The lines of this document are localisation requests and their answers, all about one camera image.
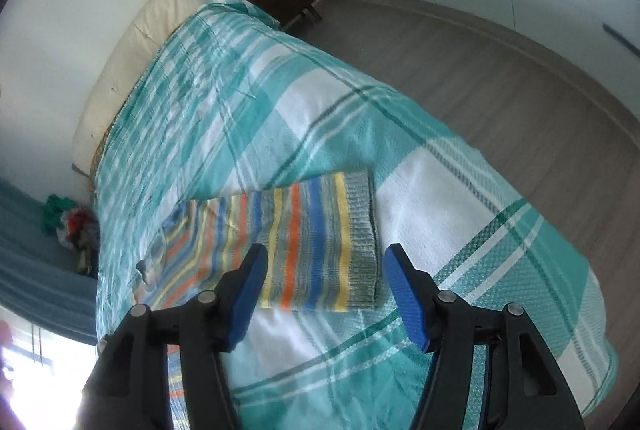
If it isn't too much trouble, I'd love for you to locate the striped knit sweater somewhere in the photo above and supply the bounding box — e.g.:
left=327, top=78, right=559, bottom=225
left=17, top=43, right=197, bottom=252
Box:
left=135, top=170, right=387, bottom=416

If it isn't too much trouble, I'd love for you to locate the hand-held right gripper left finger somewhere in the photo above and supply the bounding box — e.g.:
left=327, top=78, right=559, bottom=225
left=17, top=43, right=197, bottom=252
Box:
left=82, top=242, right=268, bottom=430

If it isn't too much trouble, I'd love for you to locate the teal checked blanket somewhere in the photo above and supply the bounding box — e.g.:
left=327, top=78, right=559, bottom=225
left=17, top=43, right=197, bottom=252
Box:
left=92, top=0, right=619, bottom=430

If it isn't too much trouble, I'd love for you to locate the pile of colourful clothes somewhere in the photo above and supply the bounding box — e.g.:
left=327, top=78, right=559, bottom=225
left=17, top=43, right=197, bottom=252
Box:
left=42, top=193, right=102, bottom=279

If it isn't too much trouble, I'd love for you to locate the cream padded headboard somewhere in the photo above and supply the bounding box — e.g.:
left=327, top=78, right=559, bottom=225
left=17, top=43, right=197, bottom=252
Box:
left=72, top=0, right=212, bottom=172

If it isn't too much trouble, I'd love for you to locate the blue curtain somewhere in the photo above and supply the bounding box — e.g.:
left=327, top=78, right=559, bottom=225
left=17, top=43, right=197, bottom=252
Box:
left=0, top=177, right=101, bottom=347

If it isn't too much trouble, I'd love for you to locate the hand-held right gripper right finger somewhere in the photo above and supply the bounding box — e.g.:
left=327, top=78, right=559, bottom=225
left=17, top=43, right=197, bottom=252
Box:
left=382, top=242, right=586, bottom=430

